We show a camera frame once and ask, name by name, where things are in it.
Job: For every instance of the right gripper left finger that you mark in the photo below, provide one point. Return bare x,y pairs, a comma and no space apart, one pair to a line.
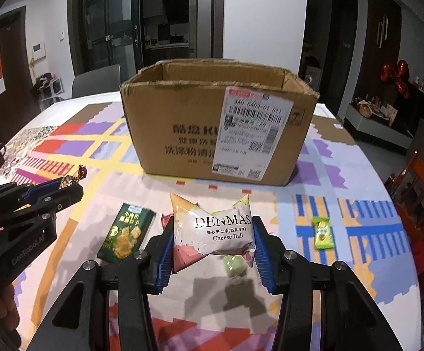
79,318

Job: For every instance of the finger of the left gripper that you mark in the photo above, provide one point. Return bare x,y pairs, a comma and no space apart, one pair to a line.
46,207
30,194

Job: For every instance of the red foil candy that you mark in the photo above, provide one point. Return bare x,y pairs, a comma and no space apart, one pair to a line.
74,179

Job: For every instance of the white Denmas cheese ball bag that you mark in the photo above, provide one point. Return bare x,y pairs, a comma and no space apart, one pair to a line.
198,233

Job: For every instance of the brown entrance door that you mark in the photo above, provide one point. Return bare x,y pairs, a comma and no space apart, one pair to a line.
17,105

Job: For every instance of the small green candy packet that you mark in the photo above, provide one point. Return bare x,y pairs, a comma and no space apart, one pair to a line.
323,236

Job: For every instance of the green beef cracker packet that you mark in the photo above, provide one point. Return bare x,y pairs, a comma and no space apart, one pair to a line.
126,233

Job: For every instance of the white shoe rack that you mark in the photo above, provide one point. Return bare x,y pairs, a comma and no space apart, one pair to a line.
47,90

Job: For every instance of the red snack packet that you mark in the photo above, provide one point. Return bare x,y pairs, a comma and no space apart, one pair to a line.
166,219

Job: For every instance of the pale green wrapped snack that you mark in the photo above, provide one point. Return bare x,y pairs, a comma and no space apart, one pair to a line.
234,266

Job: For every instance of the grey chair left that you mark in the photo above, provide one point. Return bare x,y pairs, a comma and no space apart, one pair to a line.
99,81

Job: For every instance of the colourful patterned table mat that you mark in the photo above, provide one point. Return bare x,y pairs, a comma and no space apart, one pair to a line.
334,179

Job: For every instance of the white low tv bench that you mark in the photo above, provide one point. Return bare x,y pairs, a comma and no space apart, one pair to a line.
373,128

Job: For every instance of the brown cardboard box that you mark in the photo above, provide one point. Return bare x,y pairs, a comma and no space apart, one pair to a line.
218,119

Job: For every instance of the black glass sliding door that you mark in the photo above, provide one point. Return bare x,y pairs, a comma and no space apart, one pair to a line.
101,34

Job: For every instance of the red heart balloons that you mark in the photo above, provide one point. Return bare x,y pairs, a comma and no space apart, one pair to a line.
399,74

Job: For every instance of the silver refrigerator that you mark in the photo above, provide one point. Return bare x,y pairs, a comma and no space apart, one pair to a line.
206,21

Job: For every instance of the dark tall cabinet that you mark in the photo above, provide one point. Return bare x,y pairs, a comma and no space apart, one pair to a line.
381,51

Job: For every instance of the white wall intercom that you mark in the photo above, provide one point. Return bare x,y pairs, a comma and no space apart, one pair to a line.
39,51

